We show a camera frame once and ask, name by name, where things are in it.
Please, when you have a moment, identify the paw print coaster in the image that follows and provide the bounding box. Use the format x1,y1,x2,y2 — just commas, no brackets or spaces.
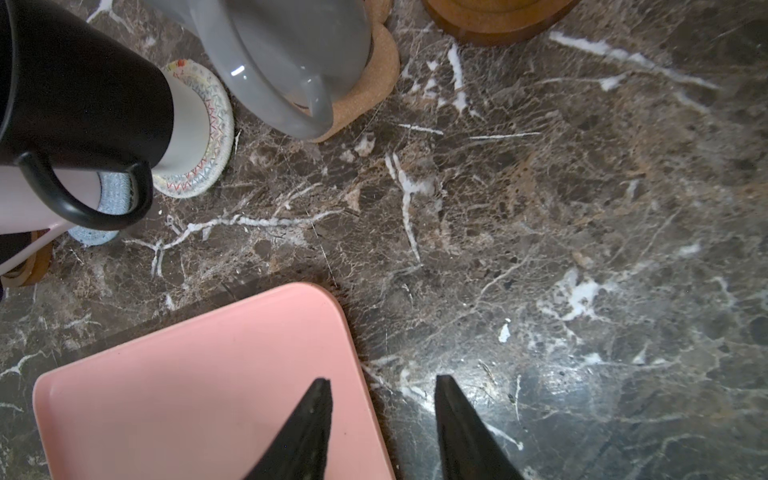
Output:
313,0,400,143

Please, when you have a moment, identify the black mug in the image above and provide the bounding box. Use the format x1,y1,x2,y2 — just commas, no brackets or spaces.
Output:
1,1,210,231

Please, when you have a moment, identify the pink tray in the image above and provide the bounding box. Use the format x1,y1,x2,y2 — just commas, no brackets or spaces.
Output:
33,283,394,479

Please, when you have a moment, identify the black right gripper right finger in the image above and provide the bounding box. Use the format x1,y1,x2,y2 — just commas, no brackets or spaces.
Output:
434,375,522,480

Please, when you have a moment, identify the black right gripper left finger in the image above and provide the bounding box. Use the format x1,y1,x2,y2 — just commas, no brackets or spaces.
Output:
245,378,333,480

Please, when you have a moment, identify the grey woven coaster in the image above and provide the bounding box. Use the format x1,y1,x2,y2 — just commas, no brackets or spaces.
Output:
68,172,132,246

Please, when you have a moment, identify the brown wooden coaster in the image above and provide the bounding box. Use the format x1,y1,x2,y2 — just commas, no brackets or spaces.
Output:
422,0,580,46
1,230,53,289

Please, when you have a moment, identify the grey mug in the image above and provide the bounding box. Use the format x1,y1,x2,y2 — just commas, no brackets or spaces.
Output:
152,0,372,140

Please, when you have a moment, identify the white mug pink handle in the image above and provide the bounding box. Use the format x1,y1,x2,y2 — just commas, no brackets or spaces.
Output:
1,166,101,275

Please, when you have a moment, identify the multicolour woven coaster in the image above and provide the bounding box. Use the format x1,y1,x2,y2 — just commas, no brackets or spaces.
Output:
152,59,235,199

